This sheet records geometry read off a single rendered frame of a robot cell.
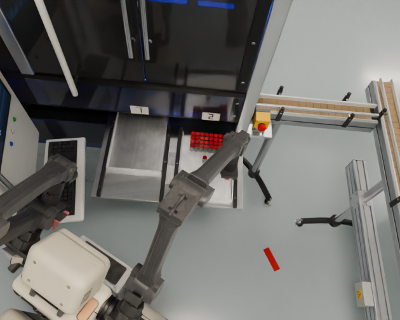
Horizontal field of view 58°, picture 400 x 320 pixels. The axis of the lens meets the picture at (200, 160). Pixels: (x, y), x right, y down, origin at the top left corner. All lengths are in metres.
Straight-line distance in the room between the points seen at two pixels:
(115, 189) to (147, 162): 0.20
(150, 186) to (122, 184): 0.13
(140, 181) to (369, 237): 1.29
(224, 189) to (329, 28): 2.57
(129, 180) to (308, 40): 2.51
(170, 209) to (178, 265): 1.57
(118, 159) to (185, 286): 1.06
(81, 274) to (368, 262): 1.55
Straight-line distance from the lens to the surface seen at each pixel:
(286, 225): 2.67
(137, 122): 1.87
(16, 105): 1.78
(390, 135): 2.09
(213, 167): 1.06
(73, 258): 1.15
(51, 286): 1.16
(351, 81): 3.56
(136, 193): 1.69
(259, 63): 1.44
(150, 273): 1.12
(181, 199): 0.94
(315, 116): 1.97
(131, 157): 1.77
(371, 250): 2.22
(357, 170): 2.39
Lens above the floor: 2.44
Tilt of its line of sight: 63 degrees down
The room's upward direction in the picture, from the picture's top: 8 degrees clockwise
